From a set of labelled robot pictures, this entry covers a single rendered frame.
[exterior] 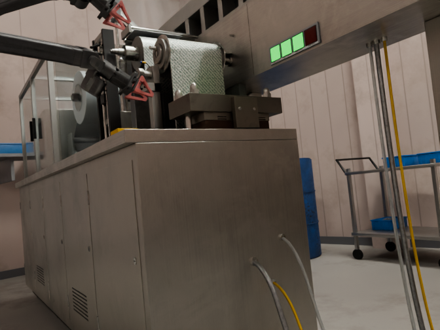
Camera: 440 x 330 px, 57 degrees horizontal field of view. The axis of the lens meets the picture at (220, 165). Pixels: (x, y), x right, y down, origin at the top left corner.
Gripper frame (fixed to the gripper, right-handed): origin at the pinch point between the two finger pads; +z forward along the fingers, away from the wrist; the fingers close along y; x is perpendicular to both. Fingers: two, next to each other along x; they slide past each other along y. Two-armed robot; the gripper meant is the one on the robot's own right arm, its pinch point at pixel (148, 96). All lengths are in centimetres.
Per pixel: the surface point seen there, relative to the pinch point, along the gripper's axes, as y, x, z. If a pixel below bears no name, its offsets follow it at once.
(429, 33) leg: 73, 32, 48
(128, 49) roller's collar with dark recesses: -27.4, 27.1, -9.6
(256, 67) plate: 12.3, 30.5, 30.9
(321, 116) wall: -167, 171, 220
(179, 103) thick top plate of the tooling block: 12.7, -1.6, 7.6
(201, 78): 0.5, 19.2, 15.9
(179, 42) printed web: -0.2, 26.6, 1.8
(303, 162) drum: -131, 91, 186
